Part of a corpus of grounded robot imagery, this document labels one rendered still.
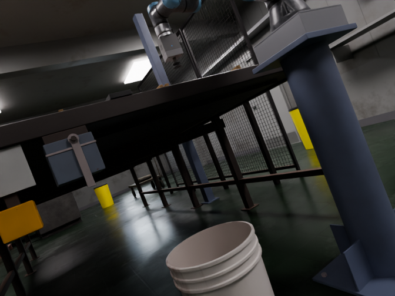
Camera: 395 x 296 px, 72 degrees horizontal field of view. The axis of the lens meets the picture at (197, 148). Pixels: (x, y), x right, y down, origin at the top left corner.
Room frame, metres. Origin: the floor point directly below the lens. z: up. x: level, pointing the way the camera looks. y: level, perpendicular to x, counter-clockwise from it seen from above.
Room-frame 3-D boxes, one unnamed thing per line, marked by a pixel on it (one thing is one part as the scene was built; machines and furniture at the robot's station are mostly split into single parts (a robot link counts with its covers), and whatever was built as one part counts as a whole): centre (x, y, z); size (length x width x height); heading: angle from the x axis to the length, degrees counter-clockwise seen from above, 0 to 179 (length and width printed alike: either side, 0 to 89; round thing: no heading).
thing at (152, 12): (1.31, -0.06, 1.33); 0.09 x 0.08 x 0.11; 39
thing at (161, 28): (1.31, -0.06, 1.25); 0.08 x 0.08 x 0.05
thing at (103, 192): (7.92, 3.05, 0.32); 0.42 x 0.41 x 0.65; 28
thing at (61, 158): (0.81, 0.36, 0.77); 0.14 x 0.11 x 0.18; 120
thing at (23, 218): (0.72, 0.51, 0.74); 0.09 x 0.08 x 0.24; 120
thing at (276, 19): (1.00, -0.49, 1.01); 0.15 x 0.15 x 0.10
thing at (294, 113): (4.21, -1.74, 0.34); 0.42 x 0.42 x 0.68
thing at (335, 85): (1.00, -0.49, 0.44); 0.38 x 0.38 x 0.87; 27
